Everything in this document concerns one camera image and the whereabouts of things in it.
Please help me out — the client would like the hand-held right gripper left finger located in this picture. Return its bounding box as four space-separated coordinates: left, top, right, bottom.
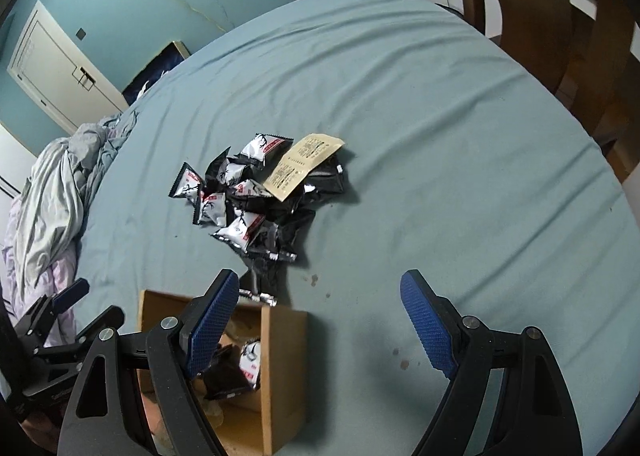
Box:
57 270 240 456

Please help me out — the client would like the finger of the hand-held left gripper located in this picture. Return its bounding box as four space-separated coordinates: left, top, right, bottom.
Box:
74 305 126 353
51 279 91 314

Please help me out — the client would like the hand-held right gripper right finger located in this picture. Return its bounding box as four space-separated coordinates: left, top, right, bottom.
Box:
399 270 583 456

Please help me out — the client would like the silver red-label snack packet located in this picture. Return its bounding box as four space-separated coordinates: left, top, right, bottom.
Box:
239 337 263 391

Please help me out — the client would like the black foil snack packet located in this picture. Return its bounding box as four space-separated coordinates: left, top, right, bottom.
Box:
202 343 253 401

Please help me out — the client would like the brown cardboard box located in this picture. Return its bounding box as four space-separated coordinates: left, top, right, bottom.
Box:
136 289 309 456

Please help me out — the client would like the pile of black snack packets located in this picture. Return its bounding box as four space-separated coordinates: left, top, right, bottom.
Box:
167 132 351 308

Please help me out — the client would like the beige twin sachet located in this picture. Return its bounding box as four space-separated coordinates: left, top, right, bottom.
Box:
263 133 346 202

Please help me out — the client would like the crumpled grey duvet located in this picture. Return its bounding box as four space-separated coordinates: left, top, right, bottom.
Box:
10 108 139 283

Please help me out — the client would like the bed with teal sheet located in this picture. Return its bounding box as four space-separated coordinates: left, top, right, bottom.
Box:
75 0 626 456

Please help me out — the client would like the white door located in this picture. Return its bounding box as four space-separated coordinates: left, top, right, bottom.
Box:
7 0 128 134

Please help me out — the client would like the dark blue box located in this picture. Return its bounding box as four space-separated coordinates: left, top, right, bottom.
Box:
122 40 191 107

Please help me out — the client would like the thin hanging cord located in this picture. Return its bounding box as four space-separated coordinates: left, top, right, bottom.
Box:
169 0 236 33

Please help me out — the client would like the wooden frame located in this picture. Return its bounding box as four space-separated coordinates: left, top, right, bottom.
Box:
445 0 640 184

